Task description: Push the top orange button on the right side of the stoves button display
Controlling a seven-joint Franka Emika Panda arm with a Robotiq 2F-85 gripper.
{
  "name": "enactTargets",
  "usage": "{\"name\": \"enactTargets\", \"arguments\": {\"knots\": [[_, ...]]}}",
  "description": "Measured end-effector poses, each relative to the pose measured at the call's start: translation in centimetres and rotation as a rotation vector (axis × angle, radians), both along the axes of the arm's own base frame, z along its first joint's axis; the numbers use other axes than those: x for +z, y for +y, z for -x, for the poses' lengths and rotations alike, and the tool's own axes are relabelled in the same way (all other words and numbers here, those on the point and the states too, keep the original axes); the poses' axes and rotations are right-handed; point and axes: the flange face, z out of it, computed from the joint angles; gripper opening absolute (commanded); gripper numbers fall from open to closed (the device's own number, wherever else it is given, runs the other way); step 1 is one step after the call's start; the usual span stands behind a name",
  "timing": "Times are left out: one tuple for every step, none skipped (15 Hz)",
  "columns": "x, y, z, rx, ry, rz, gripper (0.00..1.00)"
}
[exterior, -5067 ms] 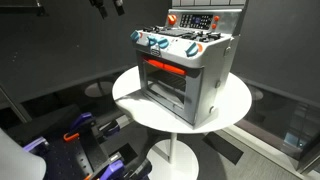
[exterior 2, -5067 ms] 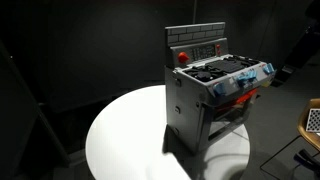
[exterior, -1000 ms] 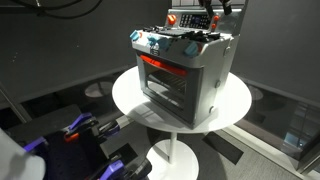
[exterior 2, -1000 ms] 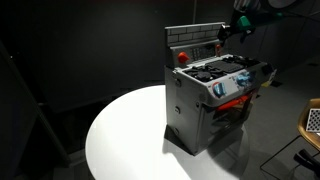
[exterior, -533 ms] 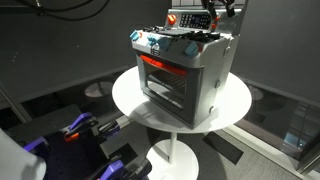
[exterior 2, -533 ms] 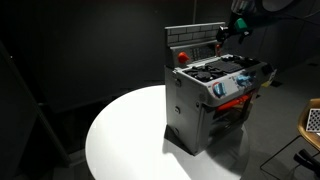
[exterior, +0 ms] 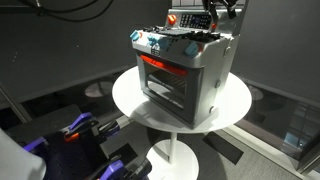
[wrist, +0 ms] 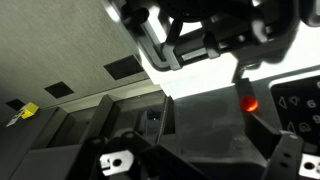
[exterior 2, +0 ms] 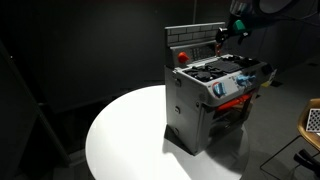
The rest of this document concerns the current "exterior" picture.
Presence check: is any grey toy stove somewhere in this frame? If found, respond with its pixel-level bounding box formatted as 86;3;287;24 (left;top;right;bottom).
129;8;244;130

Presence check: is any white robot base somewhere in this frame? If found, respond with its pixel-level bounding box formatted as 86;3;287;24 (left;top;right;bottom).
0;128;47;180

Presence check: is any black keypad display panel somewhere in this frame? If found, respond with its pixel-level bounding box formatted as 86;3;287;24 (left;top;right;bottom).
179;13;212;30

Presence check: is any black stove burner grate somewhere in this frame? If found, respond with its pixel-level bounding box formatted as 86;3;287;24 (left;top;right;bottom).
143;25;222;43

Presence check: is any blue stove knob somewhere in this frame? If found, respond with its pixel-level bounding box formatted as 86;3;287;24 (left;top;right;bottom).
129;30;141;42
147;35;159;48
184;40;200;58
157;37;172;52

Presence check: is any large orange stove knob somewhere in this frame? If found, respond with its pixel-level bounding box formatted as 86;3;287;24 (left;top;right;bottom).
166;13;178;26

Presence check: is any black floor mat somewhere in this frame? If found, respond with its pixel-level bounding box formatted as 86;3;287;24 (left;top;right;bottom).
201;131;244;166

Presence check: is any purple and black clamp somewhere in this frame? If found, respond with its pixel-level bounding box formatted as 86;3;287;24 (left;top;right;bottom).
97;119;121;138
22;136;49;154
84;158;153;180

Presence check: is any purple clamp with orange trigger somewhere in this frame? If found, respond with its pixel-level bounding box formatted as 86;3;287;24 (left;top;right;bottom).
63;112;100;144

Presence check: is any grey metal pole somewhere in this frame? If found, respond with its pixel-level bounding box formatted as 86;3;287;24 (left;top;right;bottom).
0;84;33;124

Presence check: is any orange oven door handle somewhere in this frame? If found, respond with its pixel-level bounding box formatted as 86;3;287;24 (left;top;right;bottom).
139;54;189;77

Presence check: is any white round pedestal table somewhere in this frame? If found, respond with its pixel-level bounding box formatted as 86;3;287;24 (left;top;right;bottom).
111;64;253;180

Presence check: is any black cable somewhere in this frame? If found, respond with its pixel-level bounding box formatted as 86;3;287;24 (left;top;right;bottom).
18;0;115;23

